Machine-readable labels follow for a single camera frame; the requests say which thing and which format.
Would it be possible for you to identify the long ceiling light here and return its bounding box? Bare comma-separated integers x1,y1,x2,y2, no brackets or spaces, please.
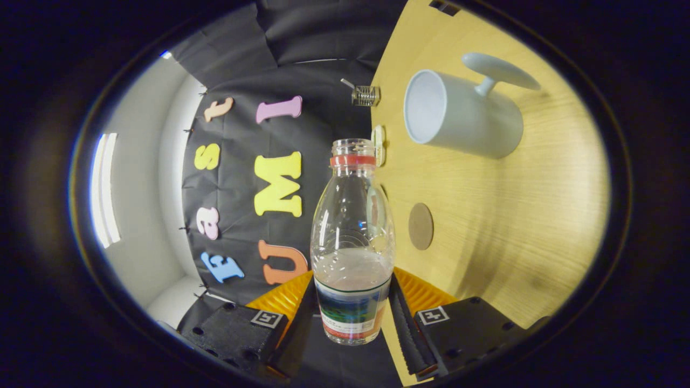
91,133,121,248

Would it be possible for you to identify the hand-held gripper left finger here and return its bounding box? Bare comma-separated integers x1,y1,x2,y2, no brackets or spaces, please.
181,269,324,383

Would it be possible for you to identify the black backdrop cloth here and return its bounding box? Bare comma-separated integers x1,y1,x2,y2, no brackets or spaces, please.
167,0,410,388

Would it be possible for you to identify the white cup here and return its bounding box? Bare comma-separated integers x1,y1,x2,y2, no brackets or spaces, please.
403,52,541,160

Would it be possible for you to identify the wooden table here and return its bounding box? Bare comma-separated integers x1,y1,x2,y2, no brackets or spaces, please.
370,0,611,386

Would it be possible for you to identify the clear plastic juice bottle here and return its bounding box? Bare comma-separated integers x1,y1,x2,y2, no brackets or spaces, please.
310,138,396,346

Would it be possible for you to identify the round brown coaster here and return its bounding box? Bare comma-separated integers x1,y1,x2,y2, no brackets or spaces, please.
408,203,434,251

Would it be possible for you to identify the white divided food tray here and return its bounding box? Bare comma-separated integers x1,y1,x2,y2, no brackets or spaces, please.
371,125,387,167

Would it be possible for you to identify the black table clamp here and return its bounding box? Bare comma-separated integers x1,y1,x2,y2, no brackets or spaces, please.
429,0,461,17

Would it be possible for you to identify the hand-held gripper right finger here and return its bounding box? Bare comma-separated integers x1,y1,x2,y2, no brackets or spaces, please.
388,267,532,378

